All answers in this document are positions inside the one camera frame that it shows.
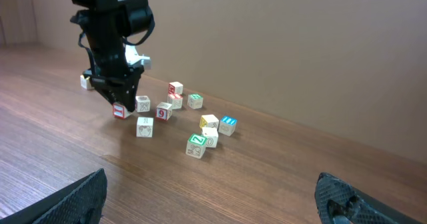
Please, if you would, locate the plain yellowish wooden block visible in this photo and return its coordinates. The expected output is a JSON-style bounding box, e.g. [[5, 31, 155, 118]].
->
[[80, 75, 93, 90]]

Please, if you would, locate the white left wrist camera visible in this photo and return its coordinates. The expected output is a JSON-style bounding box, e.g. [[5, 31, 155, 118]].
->
[[125, 45, 152, 69]]

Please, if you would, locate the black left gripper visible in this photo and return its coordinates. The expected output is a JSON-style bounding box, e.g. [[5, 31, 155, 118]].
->
[[70, 0, 155, 111]]

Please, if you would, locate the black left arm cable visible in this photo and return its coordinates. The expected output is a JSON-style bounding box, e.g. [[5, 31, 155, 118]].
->
[[77, 30, 97, 72]]

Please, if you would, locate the green N wooden block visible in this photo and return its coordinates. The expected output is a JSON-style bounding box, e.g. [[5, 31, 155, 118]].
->
[[187, 93, 203, 109]]

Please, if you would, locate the white red A block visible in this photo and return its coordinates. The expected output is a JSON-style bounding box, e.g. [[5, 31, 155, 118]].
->
[[136, 117, 153, 138]]

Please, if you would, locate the white red striped block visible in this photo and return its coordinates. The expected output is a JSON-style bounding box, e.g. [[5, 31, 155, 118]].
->
[[112, 102, 132, 119]]

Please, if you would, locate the yellow sided wooden block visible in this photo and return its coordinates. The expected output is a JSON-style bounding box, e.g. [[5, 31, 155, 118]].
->
[[199, 114, 220, 129]]

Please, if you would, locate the green Z wooden block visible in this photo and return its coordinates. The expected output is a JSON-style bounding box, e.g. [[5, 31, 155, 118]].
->
[[185, 133, 207, 159]]

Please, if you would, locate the white red picture block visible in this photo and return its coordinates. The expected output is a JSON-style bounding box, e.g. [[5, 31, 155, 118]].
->
[[155, 102, 173, 121]]

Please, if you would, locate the red sided top wooden block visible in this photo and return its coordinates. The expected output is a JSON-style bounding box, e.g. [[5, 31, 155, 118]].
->
[[168, 81, 183, 95]]

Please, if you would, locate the red drawing wooden block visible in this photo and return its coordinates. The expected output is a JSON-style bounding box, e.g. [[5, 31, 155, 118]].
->
[[135, 95, 151, 113]]

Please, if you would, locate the white green sided block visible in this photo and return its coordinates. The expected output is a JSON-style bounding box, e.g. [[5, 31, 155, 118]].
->
[[201, 127, 219, 148]]

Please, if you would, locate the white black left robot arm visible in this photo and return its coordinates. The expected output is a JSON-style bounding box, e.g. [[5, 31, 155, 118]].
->
[[70, 0, 155, 112]]

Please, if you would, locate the red I wooden block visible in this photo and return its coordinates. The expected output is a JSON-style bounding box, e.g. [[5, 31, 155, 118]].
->
[[167, 93, 183, 109]]

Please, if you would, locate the blue H wooden block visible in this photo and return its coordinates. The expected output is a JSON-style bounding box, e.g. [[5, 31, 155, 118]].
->
[[218, 116, 238, 136]]

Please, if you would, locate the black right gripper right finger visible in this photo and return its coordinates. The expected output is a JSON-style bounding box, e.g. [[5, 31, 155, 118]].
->
[[314, 173, 420, 224]]

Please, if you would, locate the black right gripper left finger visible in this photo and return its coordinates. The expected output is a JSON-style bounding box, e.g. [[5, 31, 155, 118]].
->
[[1, 169, 107, 224]]

